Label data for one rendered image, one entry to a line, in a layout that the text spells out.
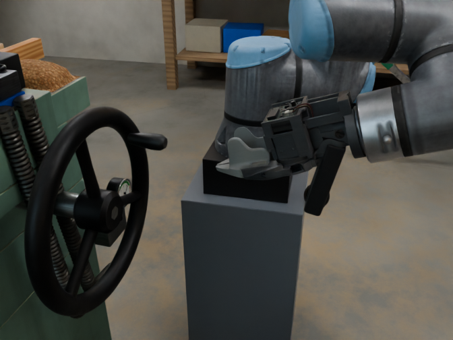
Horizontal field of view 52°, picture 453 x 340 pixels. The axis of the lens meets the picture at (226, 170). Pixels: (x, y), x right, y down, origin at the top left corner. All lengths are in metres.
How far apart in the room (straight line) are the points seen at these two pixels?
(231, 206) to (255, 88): 0.29
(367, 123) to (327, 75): 0.52
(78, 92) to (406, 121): 0.59
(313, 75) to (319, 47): 0.50
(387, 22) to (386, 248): 1.45
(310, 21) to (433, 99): 0.17
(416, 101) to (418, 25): 0.10
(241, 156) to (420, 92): 0.24
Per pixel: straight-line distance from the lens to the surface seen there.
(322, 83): 1.09
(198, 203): 1.14
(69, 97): 0.90
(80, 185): 0.96
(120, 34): 4.26
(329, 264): 1.84
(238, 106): 1.10
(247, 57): 1.06
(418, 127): 0.58
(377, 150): 0.59
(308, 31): 0.59
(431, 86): 0.59
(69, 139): 0.57
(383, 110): 0.58
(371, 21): 0.60
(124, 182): 0.99
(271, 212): 1.12
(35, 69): 0.90
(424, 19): 0.63
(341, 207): 2.17
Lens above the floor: 1.18
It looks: 29 degrees down
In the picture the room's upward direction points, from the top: straight up
